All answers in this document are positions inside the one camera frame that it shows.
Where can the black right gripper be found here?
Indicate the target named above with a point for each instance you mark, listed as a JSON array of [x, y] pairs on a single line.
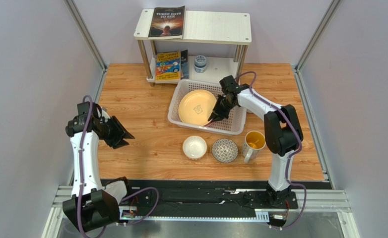
[[225, 100]]

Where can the dark blue book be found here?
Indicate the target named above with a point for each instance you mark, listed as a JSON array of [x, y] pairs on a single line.
[[184, 64]]

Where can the patterned mug yellow inside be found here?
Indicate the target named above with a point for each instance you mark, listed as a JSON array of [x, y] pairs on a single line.
[[254, 142]]

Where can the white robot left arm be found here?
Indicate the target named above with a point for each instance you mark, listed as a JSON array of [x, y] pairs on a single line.
[[86, 161]]

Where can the white two-tier shelf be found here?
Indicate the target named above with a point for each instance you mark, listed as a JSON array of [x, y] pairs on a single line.
[[205, 27]]

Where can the grey patterned bowl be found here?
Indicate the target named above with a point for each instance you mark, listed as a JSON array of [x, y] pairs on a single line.
[[225, 150]]

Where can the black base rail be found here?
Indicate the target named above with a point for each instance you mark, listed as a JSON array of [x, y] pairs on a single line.
[[186, 199]]

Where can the pink plate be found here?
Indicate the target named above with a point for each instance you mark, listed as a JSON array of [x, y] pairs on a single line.
[[209, 124]]

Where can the yellow plate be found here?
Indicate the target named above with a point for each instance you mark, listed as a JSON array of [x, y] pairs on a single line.
[[196, 107]]

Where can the white plastic basket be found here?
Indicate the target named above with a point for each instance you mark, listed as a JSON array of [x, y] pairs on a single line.
[[233, 125]]

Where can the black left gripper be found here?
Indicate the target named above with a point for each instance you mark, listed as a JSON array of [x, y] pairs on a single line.
[[119, 131]]

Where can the white striped bowl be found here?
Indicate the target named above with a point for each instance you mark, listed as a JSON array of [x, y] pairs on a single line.
[[194, 147]]

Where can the blue white ceramic jar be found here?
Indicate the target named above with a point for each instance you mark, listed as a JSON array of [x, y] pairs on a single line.
[[200, 63]]

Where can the yellow treehouse book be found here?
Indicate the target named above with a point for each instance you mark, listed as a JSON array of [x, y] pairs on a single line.
[[168, 66]]

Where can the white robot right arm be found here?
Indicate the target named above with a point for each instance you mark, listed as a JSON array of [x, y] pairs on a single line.
[[282, 130]]

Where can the dark Three Days book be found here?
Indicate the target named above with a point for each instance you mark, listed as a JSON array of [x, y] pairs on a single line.
[[167, 23]]

